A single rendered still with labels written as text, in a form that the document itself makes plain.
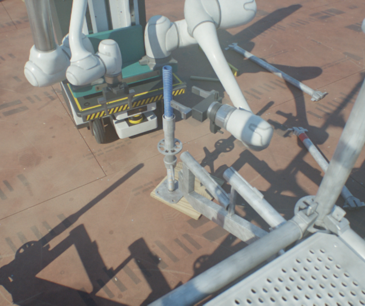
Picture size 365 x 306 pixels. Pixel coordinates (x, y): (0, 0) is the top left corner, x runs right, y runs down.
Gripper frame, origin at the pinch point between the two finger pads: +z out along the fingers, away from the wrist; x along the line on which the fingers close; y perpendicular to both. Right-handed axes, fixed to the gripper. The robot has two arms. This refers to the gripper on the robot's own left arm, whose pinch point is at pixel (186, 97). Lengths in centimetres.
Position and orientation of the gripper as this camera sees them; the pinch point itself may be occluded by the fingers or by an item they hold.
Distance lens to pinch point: 138.7
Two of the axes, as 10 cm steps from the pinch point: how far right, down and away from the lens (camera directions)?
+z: -7.6, -4.5, 4.7
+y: 0.0, -7.3, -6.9
